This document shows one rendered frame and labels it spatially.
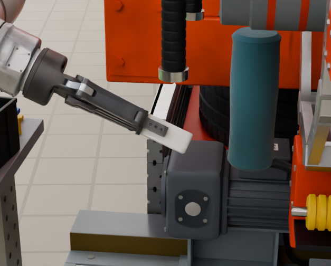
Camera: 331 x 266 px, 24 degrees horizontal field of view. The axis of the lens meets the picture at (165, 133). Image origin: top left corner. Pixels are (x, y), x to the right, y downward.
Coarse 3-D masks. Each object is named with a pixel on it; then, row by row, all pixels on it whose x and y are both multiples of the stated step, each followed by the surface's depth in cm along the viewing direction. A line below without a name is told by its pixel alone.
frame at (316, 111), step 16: (304, 32) 145; (304, 48) 143; (304, 64) 142; (304, 80) 141; (320, 80) 102; (304, 96) 140; (320, 96) 100; (304, 112) 134; (320, 112) 101; (304, 128) 128; (320, 128) 105; (304, 144) 123; (320, 144) 111; (304, 160) 121; (320, 160) 119
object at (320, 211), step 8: (312, 200) 122; (320, 200) 122; (328, 200) 122; (296, 208) 124; (304, 208) 124; (312, 208) 121; (320, 208) 121; (328, 208) 121; (304, 216) 124; (312, 216) 121; (320, 216) 121; (328, 216) 121; (312, 224) 122; (320, 224) 122; (328, 224) 122
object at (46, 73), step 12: (48, 48) 104; (36, 60) 102; (48, 60) 102; (60, 60) 103; (36, 72) 101; (48, 72) 101; (60, 72) 102; (36, 84) 102; (48, 84) 102; (60, 84) 102; (24, 96) 104; (36, 96) 103; (48, 96) 102; (72, 96) 103
